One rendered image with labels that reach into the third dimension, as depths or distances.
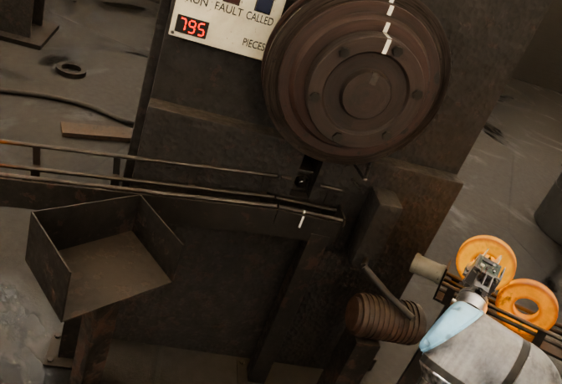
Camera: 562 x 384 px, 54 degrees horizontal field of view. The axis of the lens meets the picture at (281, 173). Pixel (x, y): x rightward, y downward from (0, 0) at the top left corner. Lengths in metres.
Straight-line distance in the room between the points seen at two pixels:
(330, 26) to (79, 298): 0.82
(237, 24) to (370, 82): 0.38
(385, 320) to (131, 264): 0.74
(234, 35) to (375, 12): 0.37
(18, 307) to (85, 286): 0.80
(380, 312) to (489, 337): 0.67
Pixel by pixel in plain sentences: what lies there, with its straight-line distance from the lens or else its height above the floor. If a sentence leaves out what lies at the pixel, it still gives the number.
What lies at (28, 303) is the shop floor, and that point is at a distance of 2.10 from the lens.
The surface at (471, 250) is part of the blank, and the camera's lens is 1.59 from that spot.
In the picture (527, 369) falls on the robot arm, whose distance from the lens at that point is 1.03.
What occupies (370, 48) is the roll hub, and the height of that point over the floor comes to 1.22.
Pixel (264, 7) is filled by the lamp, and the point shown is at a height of 1.19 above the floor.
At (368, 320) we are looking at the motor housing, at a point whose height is 0.50.
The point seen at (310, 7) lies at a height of 1.25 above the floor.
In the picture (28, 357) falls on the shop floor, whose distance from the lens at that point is 1.94.
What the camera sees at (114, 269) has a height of 0.60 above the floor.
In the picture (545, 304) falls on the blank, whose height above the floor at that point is 0.76.
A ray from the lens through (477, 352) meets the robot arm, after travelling 1.01.
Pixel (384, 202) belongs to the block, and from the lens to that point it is 1.58.
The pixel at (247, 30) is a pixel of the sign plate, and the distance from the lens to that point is 1.44.
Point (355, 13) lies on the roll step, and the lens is 1.31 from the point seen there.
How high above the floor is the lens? 1.49
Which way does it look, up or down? 27 degrees down
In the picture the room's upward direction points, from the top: 20 degrees clockwise
